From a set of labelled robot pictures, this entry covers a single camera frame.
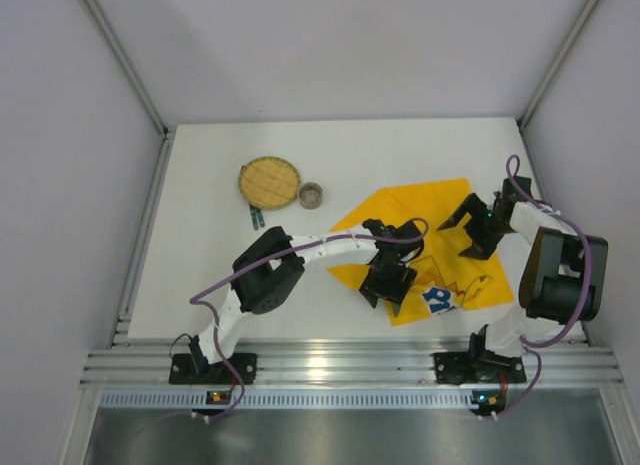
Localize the left aluminium frame post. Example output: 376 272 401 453
74 0 176 136

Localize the perforated metal cable duct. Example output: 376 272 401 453
97 389 506 411

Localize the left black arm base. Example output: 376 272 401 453
168 353 258 385

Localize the yellow cartoon print cloth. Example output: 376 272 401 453
332 178 514 327

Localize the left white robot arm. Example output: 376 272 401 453
189 218 430 375

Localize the speckled ceramic cup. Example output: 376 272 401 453
297 182 323 210

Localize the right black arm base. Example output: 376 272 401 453
433 351 527 385

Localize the right aluminium frame post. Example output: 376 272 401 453
516 0 605 133

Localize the aluminium frame post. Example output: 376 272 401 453
74 0 176 136
516 0 605 133

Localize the round woven bamboo plate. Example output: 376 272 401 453
237 156 301 210

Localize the aluminium front rail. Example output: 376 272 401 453
80 339 624 389

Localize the green handled spoon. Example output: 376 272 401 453
249 205 260 231

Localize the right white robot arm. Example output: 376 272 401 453
438 175 609 361

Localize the green handled fork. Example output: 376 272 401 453
256 208 266 228

